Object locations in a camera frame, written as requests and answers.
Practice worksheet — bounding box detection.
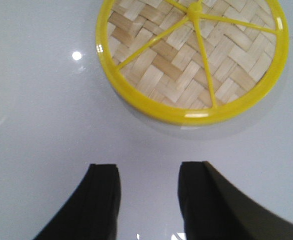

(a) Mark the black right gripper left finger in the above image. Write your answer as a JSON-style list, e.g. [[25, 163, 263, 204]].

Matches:
[[35, 164, 121, 240]]

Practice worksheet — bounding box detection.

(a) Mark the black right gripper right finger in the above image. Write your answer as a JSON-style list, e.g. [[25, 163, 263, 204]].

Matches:
[[178, 161, 293, 240]]

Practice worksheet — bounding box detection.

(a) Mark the yellow bamboo steamer lid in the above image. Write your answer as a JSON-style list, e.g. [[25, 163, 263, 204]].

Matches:
[[96, 0, 289, 126]]

